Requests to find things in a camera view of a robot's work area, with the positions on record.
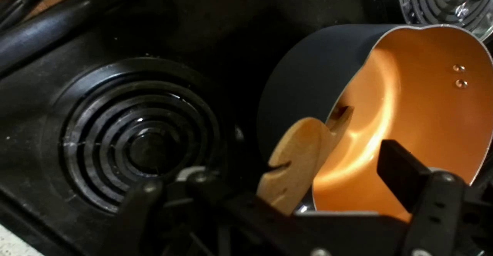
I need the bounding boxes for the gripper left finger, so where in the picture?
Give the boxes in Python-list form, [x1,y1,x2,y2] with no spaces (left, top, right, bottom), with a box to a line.
[101,167,294,256]

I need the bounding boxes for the black coil stove burner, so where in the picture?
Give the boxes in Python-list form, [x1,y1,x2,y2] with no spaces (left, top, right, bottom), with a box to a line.
[42,57,240,216]

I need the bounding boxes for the black pot with copper inside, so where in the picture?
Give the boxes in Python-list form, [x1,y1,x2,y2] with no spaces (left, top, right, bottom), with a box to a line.
[256,24,493,224]

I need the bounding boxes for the coil stove burner with chrome pan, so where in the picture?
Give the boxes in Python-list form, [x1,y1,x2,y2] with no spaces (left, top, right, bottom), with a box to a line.
[397,0,493,42]

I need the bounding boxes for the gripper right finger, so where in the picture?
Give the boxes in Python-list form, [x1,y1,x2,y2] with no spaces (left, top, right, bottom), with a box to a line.
[377,139,493,256]

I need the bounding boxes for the black oven door handle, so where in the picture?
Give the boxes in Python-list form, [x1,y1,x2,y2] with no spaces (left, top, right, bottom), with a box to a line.
[0,0,172,74]

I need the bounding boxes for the wooden spoon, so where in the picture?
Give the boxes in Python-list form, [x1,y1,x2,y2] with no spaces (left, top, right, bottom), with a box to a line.
[256,106,355,216]

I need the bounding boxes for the black stove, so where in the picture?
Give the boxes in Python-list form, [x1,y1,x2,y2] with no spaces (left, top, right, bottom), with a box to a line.
[0,0,493,256]

